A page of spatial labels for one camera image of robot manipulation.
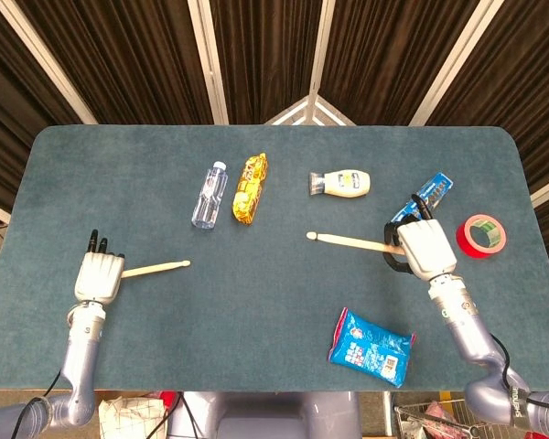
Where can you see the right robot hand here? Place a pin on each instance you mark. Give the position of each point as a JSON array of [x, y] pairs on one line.
[[427, 249]]

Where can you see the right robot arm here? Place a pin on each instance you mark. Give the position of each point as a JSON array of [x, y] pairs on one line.
[[466, 329]]

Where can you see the white triangular screen base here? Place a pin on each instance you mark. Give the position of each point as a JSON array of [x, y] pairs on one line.
[[310, 107]]

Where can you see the blue cookie box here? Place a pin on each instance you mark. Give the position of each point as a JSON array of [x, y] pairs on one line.
[[439, 185]]

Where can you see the blue snack bag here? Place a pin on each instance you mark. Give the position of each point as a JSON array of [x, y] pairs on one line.
[[370, 347]]

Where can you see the red tape roll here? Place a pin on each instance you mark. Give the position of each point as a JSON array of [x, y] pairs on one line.
[[464, 242]]

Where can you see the white checked bag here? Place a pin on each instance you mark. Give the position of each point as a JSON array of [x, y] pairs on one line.
[[128, 418]]

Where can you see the teal table cloth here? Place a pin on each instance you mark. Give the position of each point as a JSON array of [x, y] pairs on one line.
[[274, 320]]

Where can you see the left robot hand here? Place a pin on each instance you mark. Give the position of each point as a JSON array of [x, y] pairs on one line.
[[98, 279]]

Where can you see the grey robot torso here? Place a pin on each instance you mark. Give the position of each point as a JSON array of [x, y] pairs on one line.
[[265, 416]]

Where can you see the clear plastic water bottle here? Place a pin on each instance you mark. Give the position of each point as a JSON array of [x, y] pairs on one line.
[[209, 201]]

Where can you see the brown curtain panel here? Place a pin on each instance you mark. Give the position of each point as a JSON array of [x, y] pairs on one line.
[[384, 55], [9, 114], [128, 59], [530, 91], [265, 55]]

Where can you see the white mayonnaise squeeze bottle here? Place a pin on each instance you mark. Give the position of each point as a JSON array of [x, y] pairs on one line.
[[347, 183]]

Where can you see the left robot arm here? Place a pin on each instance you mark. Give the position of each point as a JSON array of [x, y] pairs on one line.
[[80, 356]]

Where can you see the cardboard box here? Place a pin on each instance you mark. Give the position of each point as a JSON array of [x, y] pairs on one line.
[[119, 394]]

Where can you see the yellow foil snack pack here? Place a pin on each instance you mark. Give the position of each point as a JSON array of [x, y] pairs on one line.
[[249, 192]]

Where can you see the plain wooden drumstick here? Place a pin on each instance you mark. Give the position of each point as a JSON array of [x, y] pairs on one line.
[[160, 268]]

